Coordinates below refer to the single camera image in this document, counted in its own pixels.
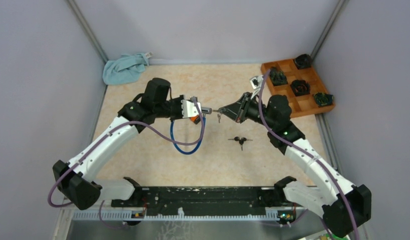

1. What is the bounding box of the dark green object right tray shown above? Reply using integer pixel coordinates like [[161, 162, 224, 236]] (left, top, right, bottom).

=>
[[313, 92, 334, 108]]

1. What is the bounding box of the orange black padlock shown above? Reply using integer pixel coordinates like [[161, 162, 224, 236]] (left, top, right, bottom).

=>
[[190, 115, 201, 125]]

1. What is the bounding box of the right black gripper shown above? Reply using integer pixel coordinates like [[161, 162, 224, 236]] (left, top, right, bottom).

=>
[[219, 92, 276, 130]]

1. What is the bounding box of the wooden compartment tray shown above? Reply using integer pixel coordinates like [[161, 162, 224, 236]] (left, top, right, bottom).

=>
[[261, 58, 335, 118]]

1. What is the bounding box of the dark green object left tray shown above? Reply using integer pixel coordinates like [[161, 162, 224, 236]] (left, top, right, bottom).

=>
[[269, 67, 288, 86]]

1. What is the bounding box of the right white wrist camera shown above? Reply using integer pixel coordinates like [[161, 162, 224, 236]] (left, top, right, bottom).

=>
[[249, 75, 263, 90]]

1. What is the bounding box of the purple cable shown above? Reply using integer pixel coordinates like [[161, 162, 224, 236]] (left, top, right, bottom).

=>
[[47, 96, 206, 230], [257, 69, 359, 240]]

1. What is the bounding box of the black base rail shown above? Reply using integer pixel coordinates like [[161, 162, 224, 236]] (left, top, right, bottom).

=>
[[111, 186, 301, 217]]

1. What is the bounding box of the light blue towel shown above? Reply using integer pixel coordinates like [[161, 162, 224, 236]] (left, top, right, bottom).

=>
[[102, 52, 153, 86]]

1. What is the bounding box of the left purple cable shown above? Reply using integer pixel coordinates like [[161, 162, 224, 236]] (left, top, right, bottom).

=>
[[47, 96, 206, 230]]

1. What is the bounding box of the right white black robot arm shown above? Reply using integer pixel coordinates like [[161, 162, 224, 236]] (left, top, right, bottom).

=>
[[218, 92, 372, 240]]

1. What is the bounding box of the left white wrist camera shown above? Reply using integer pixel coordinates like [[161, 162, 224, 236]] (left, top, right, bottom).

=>
[[181, 99, 201, 119]]

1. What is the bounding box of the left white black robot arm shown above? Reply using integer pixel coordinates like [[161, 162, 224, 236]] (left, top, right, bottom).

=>
[[52, 78, 194, 210]]

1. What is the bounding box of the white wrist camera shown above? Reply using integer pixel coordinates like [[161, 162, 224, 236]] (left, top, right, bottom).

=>
[[249, 75, 263, 90], [181, 99, 201, 119]]

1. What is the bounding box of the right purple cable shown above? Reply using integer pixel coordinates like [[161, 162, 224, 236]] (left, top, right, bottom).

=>
[[257, 69, 359, 240]]

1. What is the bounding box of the dark green object tray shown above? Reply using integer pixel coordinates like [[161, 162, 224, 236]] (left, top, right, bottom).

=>
[[313, 92, 334, 108], [269, 67, 288, 86]]

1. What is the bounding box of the black key bunch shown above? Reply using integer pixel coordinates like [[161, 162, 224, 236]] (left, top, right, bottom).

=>
[[228, 136, 253, 151]]

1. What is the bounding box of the dark object top tray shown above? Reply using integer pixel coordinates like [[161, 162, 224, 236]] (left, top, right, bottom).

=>
[[293, 54, 313, 70]]

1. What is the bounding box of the blue cable lock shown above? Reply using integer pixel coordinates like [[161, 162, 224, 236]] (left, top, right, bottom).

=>
[[169, 105, 213, 156]]

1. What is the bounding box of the dark object centre tray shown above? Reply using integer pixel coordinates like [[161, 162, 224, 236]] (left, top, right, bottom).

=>
[[290, 79, 310, 97]]

